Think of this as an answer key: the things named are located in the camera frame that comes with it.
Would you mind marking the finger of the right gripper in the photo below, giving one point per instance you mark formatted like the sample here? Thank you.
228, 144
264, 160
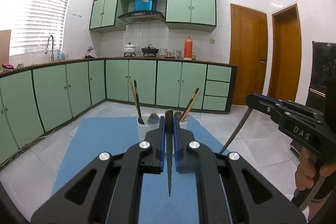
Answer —
268, 99
265, 107

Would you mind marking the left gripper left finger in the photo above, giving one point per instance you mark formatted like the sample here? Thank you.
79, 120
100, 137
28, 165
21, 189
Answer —
108, 189

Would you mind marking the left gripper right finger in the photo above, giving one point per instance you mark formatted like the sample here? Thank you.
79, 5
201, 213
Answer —
229, 189

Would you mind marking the green lower kitchen cabinets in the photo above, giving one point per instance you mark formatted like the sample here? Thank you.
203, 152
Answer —
38, 99

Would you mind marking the chrome kitchen faucet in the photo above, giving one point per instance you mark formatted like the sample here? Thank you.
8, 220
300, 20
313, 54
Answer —
50, 46

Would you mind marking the person's right hand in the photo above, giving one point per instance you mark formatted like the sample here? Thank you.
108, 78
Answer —
306, 171

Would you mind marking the right wooden door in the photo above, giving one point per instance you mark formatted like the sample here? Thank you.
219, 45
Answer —
286, 54

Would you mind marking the wooden door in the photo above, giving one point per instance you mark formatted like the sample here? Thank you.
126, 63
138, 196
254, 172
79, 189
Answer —
286, 54
248, 51

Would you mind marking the blue table mat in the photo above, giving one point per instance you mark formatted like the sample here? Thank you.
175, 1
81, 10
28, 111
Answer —
108, 189

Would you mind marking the right bamboo chopstick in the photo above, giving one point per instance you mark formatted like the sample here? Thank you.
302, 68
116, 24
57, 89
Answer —
184, 115

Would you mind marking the bamboo chopstick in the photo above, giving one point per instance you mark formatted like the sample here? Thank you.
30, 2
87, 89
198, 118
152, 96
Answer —
184, 115
133, 94

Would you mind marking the left wooden door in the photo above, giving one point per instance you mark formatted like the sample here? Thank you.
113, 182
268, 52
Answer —
248, 51

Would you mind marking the left metal spoon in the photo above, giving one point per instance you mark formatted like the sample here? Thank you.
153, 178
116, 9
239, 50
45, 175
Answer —
153, 118

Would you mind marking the metal spoon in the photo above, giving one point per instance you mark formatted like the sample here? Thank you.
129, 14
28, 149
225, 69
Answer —
177, 116
153, 118

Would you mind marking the right metal spoon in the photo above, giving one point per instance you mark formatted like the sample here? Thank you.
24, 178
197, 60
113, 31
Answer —
177, 116

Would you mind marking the orange thermos bottle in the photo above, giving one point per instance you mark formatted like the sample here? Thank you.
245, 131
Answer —
188, 49

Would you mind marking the left bamboo chopstick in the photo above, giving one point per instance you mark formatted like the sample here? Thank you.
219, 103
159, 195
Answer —
133, 94

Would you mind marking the black wok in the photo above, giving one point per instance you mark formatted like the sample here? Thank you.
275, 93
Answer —
150, 51

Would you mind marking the small metal kettle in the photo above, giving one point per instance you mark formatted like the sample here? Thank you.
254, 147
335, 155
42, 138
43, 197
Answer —
88, 54

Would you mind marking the white cooking pot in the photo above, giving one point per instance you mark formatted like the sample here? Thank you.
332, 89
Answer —
129, 50

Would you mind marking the black range hood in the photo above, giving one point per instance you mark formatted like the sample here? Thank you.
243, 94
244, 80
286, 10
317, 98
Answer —
142, 16

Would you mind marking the blue box above hood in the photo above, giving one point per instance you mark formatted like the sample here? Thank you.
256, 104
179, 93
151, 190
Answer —
145, 5

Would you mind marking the white window blinds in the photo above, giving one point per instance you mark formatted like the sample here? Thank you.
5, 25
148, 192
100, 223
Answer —
31, 23

